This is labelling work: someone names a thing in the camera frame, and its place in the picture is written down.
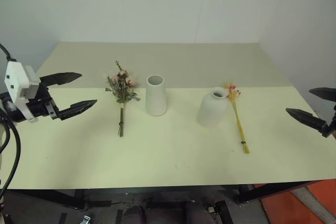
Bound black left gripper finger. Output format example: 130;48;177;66
57;99;98;122
39;71;83;90

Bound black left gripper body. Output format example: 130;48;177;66
26;82;63;121

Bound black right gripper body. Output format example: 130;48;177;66
321;101;336;138

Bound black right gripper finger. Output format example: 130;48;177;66
285;108;328;133
309;87;336;102

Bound red flowers with yellow stems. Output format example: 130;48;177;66
223;82;251;155

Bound white conical vase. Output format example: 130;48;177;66
145;74;168;116

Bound white round-shouldered vase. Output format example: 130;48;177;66
196;86;229;129

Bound pink rose bouquet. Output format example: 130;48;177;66
104;60;141;137

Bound orange floor mat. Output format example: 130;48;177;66
259;178;336;224

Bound dark rounded shape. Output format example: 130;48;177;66
122;205;144;224

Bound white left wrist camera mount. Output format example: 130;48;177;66
4;61;40;123

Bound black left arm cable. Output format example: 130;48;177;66
0;43;22;196

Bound black metal table frame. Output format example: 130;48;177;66
4;174;336;212

